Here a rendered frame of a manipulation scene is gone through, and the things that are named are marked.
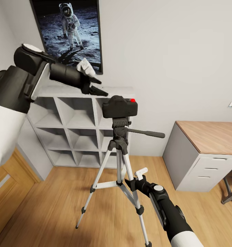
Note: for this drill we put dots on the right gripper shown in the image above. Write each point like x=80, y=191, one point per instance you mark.
x=136, y=184

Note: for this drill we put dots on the door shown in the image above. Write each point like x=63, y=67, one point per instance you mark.
x=16, y=180

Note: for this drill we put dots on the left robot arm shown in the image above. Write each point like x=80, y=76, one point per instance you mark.
x=21, y=84

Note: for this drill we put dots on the desk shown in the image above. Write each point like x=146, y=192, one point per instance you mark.
x=198, y=154

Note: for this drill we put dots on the camera tripod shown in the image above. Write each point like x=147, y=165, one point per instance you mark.
x=119, y=142

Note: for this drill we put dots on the digital camera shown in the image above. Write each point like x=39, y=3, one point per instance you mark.
x=119, y=107

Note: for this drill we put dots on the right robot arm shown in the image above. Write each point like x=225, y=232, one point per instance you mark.
x=171, y=217

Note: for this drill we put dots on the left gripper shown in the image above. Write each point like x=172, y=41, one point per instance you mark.
x=77, y=79

